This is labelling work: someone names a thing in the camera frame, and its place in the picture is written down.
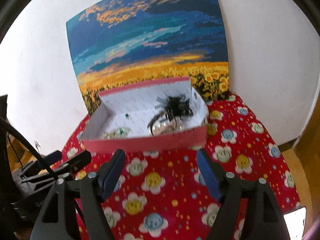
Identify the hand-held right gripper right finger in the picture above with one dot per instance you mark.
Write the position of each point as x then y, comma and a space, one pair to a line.
208, 177

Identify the wooden furniture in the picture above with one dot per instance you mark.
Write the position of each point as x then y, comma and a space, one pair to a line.
17, 152

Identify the red flower printed cloth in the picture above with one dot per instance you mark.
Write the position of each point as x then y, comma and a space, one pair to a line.
175, 180

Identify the sunflower field painting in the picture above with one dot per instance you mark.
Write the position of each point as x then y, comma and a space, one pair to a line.
150, 42

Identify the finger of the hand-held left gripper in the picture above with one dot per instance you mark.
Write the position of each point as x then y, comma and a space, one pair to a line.
80, 158
53, 156

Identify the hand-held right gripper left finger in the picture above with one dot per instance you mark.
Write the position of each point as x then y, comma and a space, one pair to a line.
112, 177

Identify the black feather hair accessory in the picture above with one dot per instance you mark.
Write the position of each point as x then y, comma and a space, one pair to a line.
175, 106

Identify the pink cardboard box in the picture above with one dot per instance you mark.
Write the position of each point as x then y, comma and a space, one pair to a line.
150, 143

